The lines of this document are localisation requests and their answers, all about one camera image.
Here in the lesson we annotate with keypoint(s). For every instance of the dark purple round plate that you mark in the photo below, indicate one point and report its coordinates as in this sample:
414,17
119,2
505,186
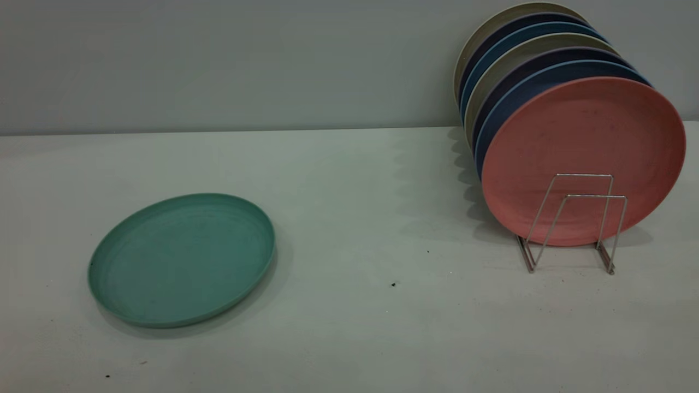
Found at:
546,60
546,18

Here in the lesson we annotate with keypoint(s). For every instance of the teal blue round plate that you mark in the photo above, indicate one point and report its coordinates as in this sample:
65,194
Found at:
546,29

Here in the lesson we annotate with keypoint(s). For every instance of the pink round plate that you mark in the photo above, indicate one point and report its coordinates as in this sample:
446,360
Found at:
579,136

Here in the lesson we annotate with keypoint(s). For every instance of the beige round plate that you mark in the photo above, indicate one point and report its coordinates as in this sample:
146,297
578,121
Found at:
546,7
546,43

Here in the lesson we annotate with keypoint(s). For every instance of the green round plate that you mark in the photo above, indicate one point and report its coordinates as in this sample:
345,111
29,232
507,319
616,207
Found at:
180,262

